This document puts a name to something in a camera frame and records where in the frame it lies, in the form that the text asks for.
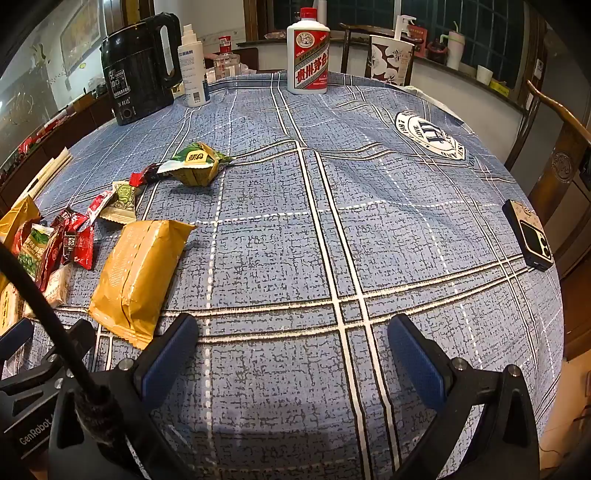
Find black phone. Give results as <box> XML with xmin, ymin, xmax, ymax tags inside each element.
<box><xmin>502</xmin><ymin>199</ymin><xmax>553</xmax><ymax>273</ymax></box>

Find green packet yellow logo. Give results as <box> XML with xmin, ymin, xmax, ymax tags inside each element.
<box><xmin>156</xmin><ymin>142</ymin><xmax>235</xmax><ymax>188</ymax></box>

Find framed wall painting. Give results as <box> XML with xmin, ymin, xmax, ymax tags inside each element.
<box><xmin>59</xmin><ymin>0</ymin><xmax>102</xmax><ymax>77</ymax></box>

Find white spray bottle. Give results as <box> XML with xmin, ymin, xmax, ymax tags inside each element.
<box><xmin>178</xmin><ymin>24</ymin><xmax>211</xmax><ymax>108</ymax></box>

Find carved wooden chair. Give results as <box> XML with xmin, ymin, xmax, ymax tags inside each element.
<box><xmin>504</xmin><ymin>79</ymin><xmax>591</xmax><ymax>278</ymax></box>

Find small green beige packet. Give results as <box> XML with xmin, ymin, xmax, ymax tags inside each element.
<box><xmin>99</xmin><ymin>181</ymin><xmax>140</xmax><ymax>226</ymax></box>

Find dark wooden sideboard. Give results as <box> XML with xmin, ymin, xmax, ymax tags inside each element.
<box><xmin>0</xmin><ymin>88</ymin><xmax>116</xmax><ymax>199</ymax></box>

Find white tumbler with straw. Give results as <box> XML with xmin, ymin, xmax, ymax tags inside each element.
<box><xmin>438</xmin><ymin>21</ymin><xmax>465</xmax><ymax>71</ymax></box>

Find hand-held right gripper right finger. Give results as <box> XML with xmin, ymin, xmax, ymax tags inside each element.
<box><xmin>387</xmin><ymin>313</ymin><xmax>542</xmax><ymax>480</ymax></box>

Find white liquor bottle red label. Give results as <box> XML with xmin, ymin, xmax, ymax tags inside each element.
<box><xmin>286</xmin><ymin>7</ymin><xmax>331</xmax><ymax>95</ymax></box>

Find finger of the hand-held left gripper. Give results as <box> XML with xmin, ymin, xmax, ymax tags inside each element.
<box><xmin>41</xmin><ymin>318</ymin><xmax>98</xmax><ymax>376</ymax></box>
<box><xmin>0</xmin><ymin>318</ymin><xmax>35</xmax><ymax>370</ymax></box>

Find white pump bottle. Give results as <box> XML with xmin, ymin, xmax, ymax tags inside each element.
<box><xmin>394</xmin><ymin>15</ymin><xmax>417</xmax><ymax>42</ymax></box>

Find dark wooden chair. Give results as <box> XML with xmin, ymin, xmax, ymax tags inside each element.
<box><xmin>339</xmin><ymin>22</ymin><xmax>423</xmax><ymax>86</ymax></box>

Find clear liquor bottle red cap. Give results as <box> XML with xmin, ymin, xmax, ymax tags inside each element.
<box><xmin>213</xmin><ymin>36</ymin><xmax>241</xmax><ymax>80</ymax></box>

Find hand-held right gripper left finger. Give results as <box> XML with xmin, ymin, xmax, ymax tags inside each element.
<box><xmin>48</xmin><ymin>312</ymin><xmax>200</xmax><ymax>480</ymax></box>

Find white red snack packet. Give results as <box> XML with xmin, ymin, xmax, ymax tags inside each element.
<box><xmin>85</xmin><ymin>191</ymin><xmax>114</xmax><ymax>223</ymax></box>

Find black electric kettle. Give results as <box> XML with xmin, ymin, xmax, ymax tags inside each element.
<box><xmin>100</xmin><ymin>12</ymin><xmax>183</xmax><ymax>127</ymax></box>

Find large yellow snack packet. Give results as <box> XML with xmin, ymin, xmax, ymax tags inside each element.
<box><xmin>88</xmin><ymin>219</ymin><xmax>199</xmax><ymax>350</ymax></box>

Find blue plaid tablecloth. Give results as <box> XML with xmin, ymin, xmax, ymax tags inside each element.
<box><xmin>28</xmin><ymin>69</ymin><xmax>566</xmax><ymax>480</ymax></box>

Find flower print paper cup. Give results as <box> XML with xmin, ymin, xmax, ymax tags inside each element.
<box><xmin>369</xmin><ymin>36</ymin><xmax>415</xmax><ymax>88</ymax></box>

